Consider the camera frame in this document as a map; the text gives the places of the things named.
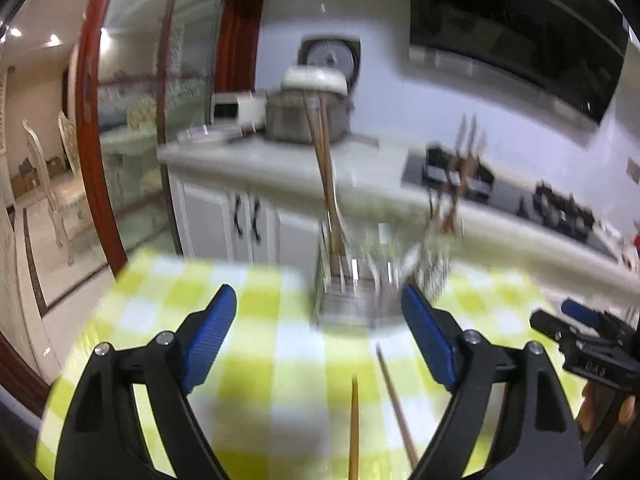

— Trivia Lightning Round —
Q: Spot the glass sliding door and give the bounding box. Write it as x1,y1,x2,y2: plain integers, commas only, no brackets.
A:
99,0,227,253

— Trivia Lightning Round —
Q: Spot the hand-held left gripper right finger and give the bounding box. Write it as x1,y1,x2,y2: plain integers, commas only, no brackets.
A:
401,284,586,480

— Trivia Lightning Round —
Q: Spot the white kitchen counter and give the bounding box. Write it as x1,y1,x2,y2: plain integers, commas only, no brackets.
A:
157,132,640,291

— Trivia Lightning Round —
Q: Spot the red wooden door frame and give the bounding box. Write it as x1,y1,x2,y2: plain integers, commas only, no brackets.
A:
75,0,132,281

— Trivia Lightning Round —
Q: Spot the white cabinet door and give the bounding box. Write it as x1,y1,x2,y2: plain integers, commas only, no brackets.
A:
181,181,252,262
250,194,325,267

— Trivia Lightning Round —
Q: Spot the person's right hand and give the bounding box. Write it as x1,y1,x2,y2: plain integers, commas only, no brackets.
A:
575,382,638,441

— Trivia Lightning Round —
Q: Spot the yellow white checkered tablecloth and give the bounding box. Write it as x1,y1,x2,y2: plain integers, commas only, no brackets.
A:
35,247,601,480

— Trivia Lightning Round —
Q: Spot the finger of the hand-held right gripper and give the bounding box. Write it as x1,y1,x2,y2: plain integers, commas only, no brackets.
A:
530,309,578,347
560,299,613,328

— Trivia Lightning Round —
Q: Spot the white toaster oven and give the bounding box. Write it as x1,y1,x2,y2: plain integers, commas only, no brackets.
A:
209,91,267,130

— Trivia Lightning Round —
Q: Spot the metal wire utensil rack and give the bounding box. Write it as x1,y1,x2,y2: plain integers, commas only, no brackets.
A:
310,220,466,331

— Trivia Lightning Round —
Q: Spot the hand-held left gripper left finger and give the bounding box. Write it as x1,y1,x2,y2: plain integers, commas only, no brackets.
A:
54,284,238,480

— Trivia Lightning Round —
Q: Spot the light chopstick with red print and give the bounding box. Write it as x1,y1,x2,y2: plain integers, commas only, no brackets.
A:
301,92,343,286

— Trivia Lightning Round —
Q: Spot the grey rice cooker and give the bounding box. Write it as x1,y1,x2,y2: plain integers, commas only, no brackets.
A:
264,35,362,145

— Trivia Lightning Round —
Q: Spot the black range hood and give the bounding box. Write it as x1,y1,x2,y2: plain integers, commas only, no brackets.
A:
409,0,630,127

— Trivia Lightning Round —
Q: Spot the white dining chair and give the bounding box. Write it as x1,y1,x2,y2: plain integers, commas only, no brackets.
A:
21,119,75,267
56,111,90,222

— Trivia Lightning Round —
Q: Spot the light wooden chopstick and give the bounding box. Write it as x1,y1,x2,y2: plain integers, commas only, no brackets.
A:
348,376,360,480
319,95,351,288

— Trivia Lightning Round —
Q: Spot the brown wooden chopstick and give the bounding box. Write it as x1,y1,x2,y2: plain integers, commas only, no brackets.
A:
442,116,478,233
429,114,468,228
450,130,487,236
375,342,420,467

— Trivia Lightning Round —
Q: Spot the black gas stove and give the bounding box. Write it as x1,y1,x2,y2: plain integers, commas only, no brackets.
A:
402,145,621,261

